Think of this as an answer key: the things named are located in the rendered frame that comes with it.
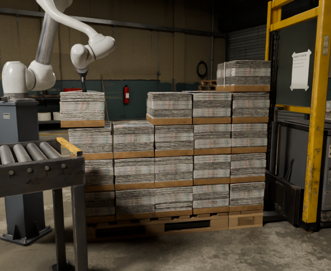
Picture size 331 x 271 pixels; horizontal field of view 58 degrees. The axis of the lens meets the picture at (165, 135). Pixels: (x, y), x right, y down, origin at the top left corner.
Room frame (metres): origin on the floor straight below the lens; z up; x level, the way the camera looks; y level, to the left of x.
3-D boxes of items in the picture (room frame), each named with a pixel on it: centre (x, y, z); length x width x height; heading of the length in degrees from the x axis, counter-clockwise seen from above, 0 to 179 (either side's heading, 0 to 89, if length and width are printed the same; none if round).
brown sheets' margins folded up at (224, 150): (2.28, 0.11, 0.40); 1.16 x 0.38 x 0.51; 101
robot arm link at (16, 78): (2.13, 1.04, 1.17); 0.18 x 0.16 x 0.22; 152
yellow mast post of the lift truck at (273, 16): (2.82, -0.97, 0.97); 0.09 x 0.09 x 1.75; 11
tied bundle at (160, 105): (2.31, -0.02, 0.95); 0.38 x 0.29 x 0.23; 11
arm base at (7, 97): (2.10, 1.05, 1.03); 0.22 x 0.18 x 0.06; 157
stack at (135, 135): (2.28, 0.11, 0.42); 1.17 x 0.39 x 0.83; 101
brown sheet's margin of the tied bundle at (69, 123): (2.07, 0.56, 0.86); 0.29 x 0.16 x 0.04; 101
